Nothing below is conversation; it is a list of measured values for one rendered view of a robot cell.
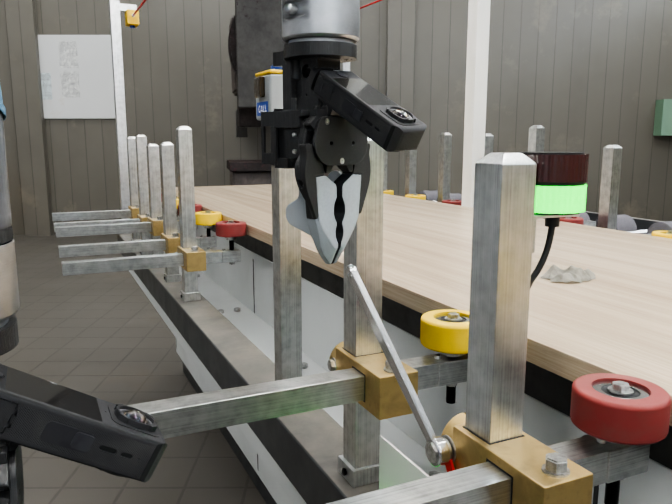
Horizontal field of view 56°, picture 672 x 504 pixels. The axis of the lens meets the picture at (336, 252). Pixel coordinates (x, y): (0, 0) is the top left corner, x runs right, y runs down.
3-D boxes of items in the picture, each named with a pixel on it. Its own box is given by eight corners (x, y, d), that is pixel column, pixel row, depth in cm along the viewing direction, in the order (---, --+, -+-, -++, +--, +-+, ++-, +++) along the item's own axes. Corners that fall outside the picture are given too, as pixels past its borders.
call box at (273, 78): (270, 124, 92) (269, 68, 90) (255, 125, 98) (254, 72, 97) (315, 124, 95) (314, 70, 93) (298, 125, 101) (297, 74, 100)
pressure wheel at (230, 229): (227, 259, 175) (226, 218, 173) (252, 261, 171) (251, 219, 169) (210, 264, 167) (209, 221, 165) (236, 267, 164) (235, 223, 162)
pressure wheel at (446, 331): (480, 419, 75) (484, 325, 73) (413, 410, 77) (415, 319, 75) (485, 393, 83) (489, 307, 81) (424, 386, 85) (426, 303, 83)
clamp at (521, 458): (540, 550, 47) (544, 487, 47) (438, 466, 59) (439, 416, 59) (596, 530, 50) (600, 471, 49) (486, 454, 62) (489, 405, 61)
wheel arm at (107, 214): (52, 223, 240) (51, 212, 239) (52, 222, 243) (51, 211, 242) (170, 217, 258) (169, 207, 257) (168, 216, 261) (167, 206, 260)
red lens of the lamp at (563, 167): (547, 183, 50) (549, 155, 50) (497, 179, 55) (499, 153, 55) (603, 181, 52) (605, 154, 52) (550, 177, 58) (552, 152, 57)
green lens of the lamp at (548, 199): (545, 215, 50) (547, 187, 50) (496, 207, 56) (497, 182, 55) (601, 211, 53) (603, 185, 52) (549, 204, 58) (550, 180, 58)
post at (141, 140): (143, 266, 236) (136, 134, 227) (142, 264, 239) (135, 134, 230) (153, 265, 237) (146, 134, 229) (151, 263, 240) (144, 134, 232)
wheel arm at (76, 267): (63, 279, 151) (61, 261, 150) (62, 276, 154) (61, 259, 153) (241, 264, 169) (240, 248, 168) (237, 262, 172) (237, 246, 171)
